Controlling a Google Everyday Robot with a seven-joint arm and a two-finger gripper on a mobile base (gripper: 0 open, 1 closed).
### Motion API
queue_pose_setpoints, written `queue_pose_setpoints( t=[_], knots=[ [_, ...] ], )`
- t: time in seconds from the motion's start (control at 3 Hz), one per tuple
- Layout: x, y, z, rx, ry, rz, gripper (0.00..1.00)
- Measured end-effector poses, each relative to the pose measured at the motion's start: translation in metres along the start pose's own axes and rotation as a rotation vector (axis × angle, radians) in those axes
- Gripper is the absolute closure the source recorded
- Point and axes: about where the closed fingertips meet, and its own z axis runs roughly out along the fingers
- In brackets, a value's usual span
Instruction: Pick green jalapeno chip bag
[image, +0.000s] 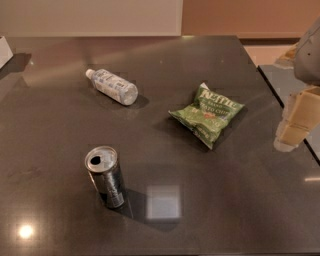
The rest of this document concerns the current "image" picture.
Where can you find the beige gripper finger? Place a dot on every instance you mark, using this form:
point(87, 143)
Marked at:
point(289, 135)

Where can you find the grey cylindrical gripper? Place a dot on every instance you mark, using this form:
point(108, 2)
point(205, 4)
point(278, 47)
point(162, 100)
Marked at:
point(308, 56)

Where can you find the green jalapeno chip bag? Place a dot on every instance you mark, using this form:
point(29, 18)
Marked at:
point(208, 115)

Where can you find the clear plastic water bottle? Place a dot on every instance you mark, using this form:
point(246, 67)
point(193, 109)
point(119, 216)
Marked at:
point(115, 87)

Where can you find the black open drink can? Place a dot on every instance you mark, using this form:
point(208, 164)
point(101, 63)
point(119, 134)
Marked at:
point(104, 169)

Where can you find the white box at left edge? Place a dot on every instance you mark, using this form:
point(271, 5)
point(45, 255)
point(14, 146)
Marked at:
point(5, 51)

